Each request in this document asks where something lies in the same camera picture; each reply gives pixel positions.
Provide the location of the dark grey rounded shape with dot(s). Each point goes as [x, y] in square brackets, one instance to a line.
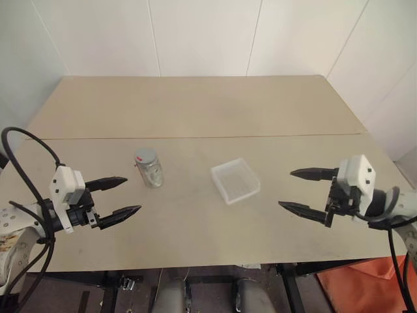
[254, 296]
[171, 296]

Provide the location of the orange bag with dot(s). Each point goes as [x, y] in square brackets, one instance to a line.
[365, 287]

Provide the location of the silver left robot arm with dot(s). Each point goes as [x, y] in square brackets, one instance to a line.
[19, 225]

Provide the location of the small paper scrap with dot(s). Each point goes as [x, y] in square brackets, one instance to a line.
[250, 265]

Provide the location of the black table frame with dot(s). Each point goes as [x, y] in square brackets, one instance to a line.
[107, 287]

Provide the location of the clear square plastic container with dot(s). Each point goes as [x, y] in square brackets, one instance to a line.
[236, 182]

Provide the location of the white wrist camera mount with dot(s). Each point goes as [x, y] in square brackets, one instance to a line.
[356, 172]
[63, 182]

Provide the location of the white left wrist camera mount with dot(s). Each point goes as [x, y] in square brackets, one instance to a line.
[63, 182]

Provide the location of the white jar lid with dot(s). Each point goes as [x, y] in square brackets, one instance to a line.
[145, 154]

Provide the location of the clear glass jar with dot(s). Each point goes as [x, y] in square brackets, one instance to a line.
[152, 176]

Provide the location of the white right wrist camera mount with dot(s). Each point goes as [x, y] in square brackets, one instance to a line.
[356, 172]

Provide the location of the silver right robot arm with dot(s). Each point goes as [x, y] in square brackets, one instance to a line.
[405, 202]

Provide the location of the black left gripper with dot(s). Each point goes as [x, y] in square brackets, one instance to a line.
[83, 212]

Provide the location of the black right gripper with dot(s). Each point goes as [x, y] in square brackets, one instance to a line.
[343, 200]

